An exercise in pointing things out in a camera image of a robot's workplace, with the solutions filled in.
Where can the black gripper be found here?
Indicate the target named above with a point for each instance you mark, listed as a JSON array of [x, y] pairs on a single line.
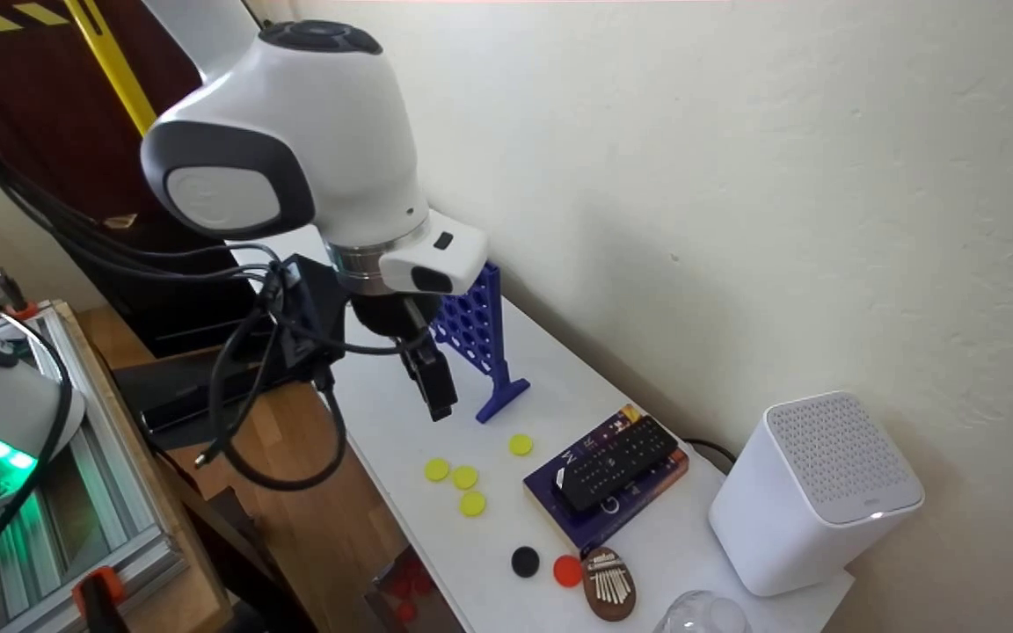
[[395, 317]]

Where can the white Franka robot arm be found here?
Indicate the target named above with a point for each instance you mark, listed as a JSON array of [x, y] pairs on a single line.
[[317, 127]]

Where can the blue gameboard with holes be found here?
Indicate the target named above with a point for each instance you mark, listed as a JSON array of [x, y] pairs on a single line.
[[475, 336]]

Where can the black round chip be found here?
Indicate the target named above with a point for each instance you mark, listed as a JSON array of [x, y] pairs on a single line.
[[526, 562]]

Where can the orange round chip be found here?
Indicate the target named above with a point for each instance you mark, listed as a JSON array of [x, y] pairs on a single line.
[[566, 570]]

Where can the purple wooden game box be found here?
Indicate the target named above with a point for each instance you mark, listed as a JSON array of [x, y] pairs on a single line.
[[542, 487]]

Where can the black remote control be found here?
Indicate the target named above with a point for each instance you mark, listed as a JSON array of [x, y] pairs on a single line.
[[617, 461]]

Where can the red object under table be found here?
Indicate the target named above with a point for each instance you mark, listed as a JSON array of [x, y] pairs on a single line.
[[412, 585]]

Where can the black low shelf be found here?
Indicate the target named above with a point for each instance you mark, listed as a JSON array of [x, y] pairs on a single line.
[[176, 399]]

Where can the brown oval object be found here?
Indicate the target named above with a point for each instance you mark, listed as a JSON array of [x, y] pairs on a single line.
[[611, 585]]

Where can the clear glass dome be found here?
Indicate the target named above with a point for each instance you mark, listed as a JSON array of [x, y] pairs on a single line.
[[702, 618]]

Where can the orange clamp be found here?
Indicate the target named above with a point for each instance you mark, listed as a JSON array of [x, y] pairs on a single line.
[[104, 585]]

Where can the white perforated speaker box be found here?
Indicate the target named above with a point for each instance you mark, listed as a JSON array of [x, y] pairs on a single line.
[[811, 503]]

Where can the dark brown cabinet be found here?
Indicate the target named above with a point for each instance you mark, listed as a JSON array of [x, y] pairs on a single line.
[[16, 92]]

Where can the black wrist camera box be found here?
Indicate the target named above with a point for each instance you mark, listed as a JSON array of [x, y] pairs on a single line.
[[315, 317]]

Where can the aluminium frame rail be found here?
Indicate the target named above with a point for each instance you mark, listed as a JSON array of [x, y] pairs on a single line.
[[107, 516]]

